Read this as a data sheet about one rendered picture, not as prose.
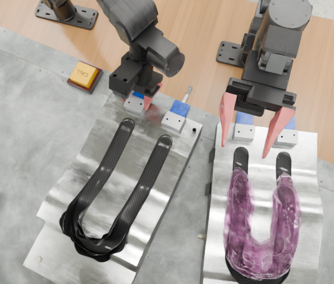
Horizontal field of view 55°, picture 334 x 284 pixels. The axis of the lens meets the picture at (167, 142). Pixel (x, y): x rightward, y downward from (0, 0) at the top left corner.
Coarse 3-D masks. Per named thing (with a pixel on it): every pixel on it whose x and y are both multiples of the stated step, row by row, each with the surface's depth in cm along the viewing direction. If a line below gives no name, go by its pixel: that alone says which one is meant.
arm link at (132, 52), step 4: (132, 48) 69; (136, 48) 68; (140, 48) 68; (132, 52) 69; (136, 52) 69; (140, 52) 68; (144, 52) 68; (132, 56) 70; (136, 56) 69; (140, 56) 69; (144, 56) 69; (136, 60) 71; (140, 60) 70; (144, 60) 70
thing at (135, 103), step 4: (136, 92) 84; (132, 96) 82; (136, 96) 82; (140, 96) 83; (128, 100) 82; (132, 100) 82; (136, 100) 82; (140, 100) 82; (124, 104) 81; (128, 104) 81; (132, 104) 81; (136, 104) 81; (140, 104) 82; (128, 108) 82; (132, 108) 81; (136, 108) 81; (140, 108) 81; (132, 112) 84; (136, 112) 82; (140, 112) 81; (144, 112) 84; (140, 116) 84
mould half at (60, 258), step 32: (96, 128) 83; (160, 128) 82; (96, 160) 82; (128, 160) 81; (64, 192) 75; (128, 192) 78; (160, 192) 79; (96, 224) 72; (32, 256) 79; (64, 256) 78; (128, 256) 71
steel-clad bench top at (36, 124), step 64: (0, 64) 99; (64, 64) 98; (0, 128) 94; (64, 128) 93; (0, 192) 89; (192, 192) 87; (320, 192) 85; (0, 256) 85; (192, 256) 82; (320, 256) 81
